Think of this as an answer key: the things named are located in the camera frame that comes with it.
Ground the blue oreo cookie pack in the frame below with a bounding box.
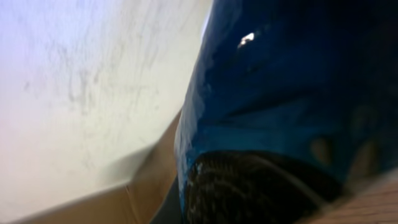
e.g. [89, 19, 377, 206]
[175, 0, 397, 223]

